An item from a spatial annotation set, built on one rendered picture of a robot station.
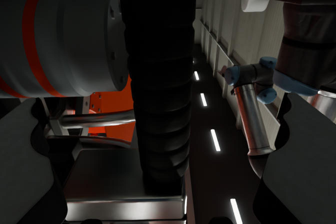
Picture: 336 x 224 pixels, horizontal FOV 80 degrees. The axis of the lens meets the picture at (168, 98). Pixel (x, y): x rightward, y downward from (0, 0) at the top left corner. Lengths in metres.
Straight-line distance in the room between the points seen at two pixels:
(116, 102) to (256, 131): 0.54
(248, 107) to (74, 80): 0.68
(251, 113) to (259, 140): 0.10
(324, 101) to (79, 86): 0.67
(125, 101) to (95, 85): 0.55
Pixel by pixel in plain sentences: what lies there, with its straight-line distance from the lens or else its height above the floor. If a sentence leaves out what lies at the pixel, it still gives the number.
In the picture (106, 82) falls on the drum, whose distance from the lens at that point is 0.26.
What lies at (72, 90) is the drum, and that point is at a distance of 0.27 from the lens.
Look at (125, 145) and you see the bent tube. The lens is 0.32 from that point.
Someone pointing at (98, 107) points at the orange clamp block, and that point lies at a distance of 0.63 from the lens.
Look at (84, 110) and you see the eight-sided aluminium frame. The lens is 0.54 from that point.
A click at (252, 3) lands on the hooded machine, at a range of 6.74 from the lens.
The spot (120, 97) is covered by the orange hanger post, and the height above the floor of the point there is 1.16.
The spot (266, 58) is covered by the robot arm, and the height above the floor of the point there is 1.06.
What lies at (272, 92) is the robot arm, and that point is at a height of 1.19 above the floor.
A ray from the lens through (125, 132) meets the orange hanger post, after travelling 0.90.
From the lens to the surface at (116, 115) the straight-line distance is 0.39.
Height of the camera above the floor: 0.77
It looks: 30 degrees up
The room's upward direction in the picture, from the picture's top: 179 degrees clockwise
